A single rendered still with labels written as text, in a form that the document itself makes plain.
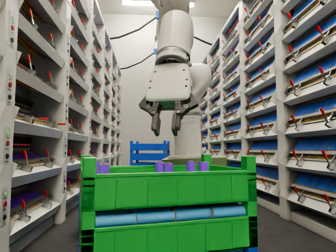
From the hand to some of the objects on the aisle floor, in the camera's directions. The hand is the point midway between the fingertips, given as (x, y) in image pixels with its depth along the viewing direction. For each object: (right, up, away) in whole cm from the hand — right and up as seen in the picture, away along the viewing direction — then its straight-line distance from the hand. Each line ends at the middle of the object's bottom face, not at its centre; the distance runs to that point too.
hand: (165, 125), depth 62 cm
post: (-69, -54, +102) cm, 134 cm away
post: (-64, -49, +32) cm, 86 cm away
